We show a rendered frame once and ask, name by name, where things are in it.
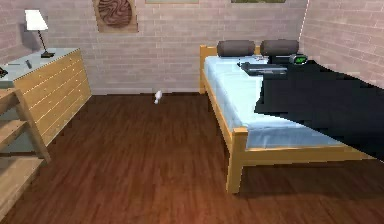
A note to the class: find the small white earphone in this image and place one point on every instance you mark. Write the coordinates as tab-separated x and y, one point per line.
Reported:
157	97

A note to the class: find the wooden shelf unit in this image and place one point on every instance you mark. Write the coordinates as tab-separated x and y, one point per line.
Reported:
16	146

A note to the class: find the thin grey pen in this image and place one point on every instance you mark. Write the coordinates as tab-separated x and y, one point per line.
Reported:
13	64

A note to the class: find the black alarm clock green display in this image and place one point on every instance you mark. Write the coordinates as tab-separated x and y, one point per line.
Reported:
298	59

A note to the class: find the small black object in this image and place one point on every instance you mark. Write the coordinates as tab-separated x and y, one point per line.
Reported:
2	72

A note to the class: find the brown wood-grain framed picture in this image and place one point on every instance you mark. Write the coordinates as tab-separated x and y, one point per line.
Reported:
115	15

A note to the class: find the white shade table lamp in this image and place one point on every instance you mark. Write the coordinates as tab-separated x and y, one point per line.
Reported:
36	23

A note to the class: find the wooden chest of drawers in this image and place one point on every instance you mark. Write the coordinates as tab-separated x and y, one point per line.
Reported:
53	90

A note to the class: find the wooden bed with blue mattress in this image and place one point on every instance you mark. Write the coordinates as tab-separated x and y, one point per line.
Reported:
233	93

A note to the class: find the grey remote control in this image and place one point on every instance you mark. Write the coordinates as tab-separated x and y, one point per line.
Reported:
28	64

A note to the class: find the dark grey laptop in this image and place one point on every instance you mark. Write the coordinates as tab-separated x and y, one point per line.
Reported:
265	69

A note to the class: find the dark grey cylindrical pillow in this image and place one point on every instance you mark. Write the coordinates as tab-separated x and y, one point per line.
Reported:
279	47
236	48

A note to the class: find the black blanket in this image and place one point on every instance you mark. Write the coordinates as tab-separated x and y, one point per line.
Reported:
320	100

